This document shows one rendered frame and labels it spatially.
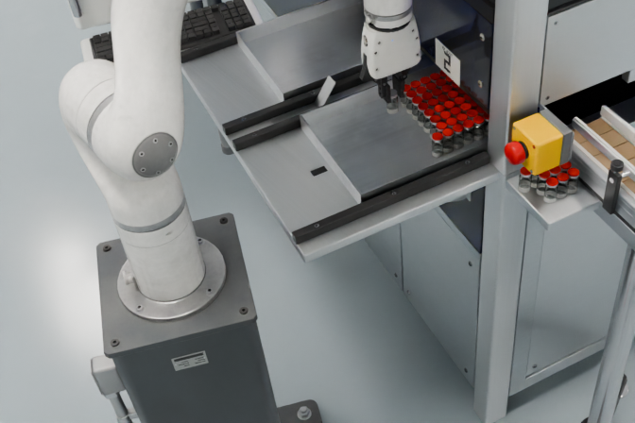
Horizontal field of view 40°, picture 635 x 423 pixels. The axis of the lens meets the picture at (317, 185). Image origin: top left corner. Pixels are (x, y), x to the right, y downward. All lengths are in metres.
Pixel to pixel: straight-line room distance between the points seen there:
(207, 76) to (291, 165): 0.36
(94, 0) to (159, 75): 1.09
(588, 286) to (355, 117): 0.70
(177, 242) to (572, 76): 0.73
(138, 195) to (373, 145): 0.54
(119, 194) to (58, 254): 1.56
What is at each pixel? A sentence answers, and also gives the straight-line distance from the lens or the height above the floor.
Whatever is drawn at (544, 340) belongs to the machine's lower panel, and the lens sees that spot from 2.19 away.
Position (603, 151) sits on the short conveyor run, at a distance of 1.61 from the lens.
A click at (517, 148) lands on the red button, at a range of 1.51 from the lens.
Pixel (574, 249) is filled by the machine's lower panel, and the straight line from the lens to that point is 1.98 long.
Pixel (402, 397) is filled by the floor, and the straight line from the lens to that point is 2.39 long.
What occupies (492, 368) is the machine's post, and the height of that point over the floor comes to 0.25.
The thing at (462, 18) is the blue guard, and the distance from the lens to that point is 1.58.
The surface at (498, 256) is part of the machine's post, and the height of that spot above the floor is 0.66.
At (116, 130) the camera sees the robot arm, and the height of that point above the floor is 1.27.
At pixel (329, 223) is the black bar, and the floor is 0.90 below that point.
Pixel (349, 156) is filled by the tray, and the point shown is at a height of 0.88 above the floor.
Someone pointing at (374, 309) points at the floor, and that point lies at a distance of 2.56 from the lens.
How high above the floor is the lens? 2.03
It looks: 44 degrees down
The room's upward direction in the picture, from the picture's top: 8 degrees counter-clockwise
